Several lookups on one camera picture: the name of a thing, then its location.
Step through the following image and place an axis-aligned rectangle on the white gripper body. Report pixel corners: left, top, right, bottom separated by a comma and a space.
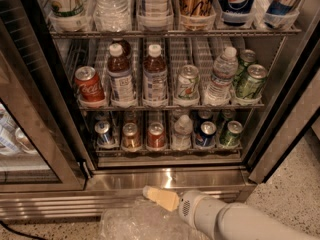
178, 190, 226, 240

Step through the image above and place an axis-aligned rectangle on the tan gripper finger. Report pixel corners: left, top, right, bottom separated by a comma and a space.
143, 186, 179, 212

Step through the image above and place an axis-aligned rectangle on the shelf water bottle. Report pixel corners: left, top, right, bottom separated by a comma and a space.
172, 115, 193, 150
93, 0, 131, 32
204, 46, 238, 106

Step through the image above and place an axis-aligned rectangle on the pepsi can shelf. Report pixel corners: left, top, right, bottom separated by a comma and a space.
195, 110, 213, 126
195, 121, 216, 147

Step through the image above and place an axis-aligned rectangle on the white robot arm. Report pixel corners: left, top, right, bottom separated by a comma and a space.
143, 186, 319, 240

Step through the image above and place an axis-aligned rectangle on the red can bottom shelf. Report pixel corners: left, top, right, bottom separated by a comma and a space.
147, 122, 165, 148

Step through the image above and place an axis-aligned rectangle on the orange brown can bottom shelf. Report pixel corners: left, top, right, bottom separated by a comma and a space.
122, 123, 141, 148

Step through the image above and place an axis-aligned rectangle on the front green can bottom shelf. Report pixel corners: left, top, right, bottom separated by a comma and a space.
219, 121, 243, 147

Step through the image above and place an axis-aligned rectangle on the blue silver can bottom shelf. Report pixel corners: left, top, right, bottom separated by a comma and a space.
95, 120, 114, 145

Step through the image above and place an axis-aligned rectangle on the rear green can bottom shelf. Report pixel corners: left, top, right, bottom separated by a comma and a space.
216, 109, 236, 130

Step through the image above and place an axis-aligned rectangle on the stainless steel fridge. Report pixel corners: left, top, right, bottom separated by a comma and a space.
0, 0, 320, 221

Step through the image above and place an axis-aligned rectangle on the white 7up can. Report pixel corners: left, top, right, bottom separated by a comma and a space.
176, 65, 199, 100

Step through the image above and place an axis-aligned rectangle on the front green can middle shelf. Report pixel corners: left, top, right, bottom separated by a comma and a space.
235, 64, 268, 99

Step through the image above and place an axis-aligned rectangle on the glass fridge door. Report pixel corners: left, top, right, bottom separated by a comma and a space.
0, 24, 85, 194

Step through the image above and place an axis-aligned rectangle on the red coca-cola can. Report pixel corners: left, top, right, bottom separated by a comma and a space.
75, 66, 105, 102

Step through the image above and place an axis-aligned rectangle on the rear green can middle shelf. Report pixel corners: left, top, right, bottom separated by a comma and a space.
233, 49, 257, 86

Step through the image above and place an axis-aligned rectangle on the clear plastic wrap bundle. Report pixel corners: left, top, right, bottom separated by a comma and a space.
97, 198, 209, 240

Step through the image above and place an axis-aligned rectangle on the middle iced tea bottle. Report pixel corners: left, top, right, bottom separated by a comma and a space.
143, 44, 167, 102

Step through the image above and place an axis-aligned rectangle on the iced tea bottle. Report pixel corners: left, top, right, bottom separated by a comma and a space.
112, 38, 132, 59
107, 43, 134, 102
143, 44, 167, 102

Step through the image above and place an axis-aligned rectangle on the front left iced tea bottle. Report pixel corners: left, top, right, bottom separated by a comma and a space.
107, 43, 134, 102

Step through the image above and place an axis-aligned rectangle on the rear iced tea bottle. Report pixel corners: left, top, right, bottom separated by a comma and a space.
112, 38, 132, 59

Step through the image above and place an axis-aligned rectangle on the black cable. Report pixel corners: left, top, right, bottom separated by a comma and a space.
0, 219, 48, 240

